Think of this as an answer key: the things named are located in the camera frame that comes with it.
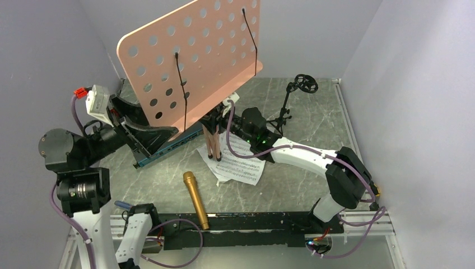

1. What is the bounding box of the black microphone stand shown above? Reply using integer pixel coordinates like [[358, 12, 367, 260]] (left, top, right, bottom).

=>
[[267, 73, 319, 136]]

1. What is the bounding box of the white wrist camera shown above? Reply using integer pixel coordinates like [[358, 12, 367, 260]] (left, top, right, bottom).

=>
[[221, 92, 240, 116], [73, 85, 113, 126]]

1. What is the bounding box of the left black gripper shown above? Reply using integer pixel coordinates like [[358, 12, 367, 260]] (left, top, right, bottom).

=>
[[83, 93, 178, 165]]

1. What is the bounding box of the pink music stand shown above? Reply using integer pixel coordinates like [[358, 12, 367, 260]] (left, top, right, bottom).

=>
[[116, 1, 263, 156]]

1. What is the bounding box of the top sheet music page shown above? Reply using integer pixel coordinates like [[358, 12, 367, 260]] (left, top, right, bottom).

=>
[[197, 132, 266, 185]]

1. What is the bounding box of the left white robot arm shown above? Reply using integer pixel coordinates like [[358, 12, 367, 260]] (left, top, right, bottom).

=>
[[38, 96, 178, 268]]

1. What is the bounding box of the gold microphone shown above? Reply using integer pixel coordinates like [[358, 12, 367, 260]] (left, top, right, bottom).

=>
[[183, 171, 210, 230]]

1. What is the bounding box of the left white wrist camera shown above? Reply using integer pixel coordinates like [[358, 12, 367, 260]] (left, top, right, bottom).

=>
[[73, 85, 113, 126]]

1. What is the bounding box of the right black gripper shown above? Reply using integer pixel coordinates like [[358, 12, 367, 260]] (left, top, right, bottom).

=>
[[199, 104, 255, 145]]

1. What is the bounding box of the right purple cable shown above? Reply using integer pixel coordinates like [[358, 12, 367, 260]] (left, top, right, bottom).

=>
[[225, 99, 386, 260]]

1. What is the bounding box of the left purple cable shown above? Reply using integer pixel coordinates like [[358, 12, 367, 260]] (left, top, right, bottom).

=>
[[49, 92, 205, 269]]

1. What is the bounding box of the yellow black screwdriver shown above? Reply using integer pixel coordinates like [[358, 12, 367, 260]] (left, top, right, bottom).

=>
[[372, 184, 381, 197]]

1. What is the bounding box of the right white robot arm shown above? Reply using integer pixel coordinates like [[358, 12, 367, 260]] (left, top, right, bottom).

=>
[[200, 106, 378, 233]]

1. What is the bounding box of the black blue flat box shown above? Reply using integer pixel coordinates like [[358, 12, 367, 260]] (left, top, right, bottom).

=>
[[133, 122, 203, 169]]

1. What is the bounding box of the purple cable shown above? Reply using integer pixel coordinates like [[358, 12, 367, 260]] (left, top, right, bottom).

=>
[[49, 92, 205, 269], [225, 99, 386, 260]]

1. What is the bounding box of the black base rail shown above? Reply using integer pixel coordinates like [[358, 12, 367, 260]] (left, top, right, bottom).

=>
[[148, 211, 344, 250]]

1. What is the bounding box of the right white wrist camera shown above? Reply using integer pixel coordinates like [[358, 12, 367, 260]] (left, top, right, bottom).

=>
[[221, 92, 240, 116]]

